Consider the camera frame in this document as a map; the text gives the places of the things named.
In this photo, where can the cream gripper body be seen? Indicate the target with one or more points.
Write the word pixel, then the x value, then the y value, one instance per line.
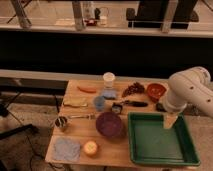
pixel 169 120

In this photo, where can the yellow apple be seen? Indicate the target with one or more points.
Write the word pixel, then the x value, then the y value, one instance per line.
pixel 90 148

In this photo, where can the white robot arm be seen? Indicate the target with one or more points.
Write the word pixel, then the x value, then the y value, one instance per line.
pixel 187 86

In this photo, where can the green plastic tray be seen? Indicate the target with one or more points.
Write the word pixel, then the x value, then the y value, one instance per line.
pixel 151 144

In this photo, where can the black rectangular block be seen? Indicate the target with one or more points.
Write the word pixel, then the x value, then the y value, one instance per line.
pixel 160 108

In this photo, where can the orange bowl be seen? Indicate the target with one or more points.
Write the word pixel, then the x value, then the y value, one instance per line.
pixel 155 91

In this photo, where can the small black box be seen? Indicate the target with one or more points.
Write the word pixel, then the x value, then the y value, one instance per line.
pixel 116 108

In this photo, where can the purple bowl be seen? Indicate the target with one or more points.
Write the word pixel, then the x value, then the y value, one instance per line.
pixel 109 124

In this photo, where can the blue sponge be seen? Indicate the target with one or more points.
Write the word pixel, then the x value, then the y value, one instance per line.
pixel 109 94

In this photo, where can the blue cup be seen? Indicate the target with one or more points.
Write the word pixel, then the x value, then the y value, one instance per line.
pixel 99 103

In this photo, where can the white cup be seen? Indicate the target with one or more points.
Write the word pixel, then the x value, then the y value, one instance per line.
pixel 109 79

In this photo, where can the metal fork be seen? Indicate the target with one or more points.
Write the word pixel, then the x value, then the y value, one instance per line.
pixel 88 116

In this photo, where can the orange carrot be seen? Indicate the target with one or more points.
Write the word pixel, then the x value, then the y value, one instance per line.
pixel 87 89

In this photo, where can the yellow banana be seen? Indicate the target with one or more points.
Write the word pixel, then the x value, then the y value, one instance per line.
pixel 75 103

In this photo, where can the blue cloth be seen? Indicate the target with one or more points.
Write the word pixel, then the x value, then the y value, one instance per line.
pixel 66 150

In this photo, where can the small metal cup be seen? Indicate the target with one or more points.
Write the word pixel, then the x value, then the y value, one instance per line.
pixel 61 123

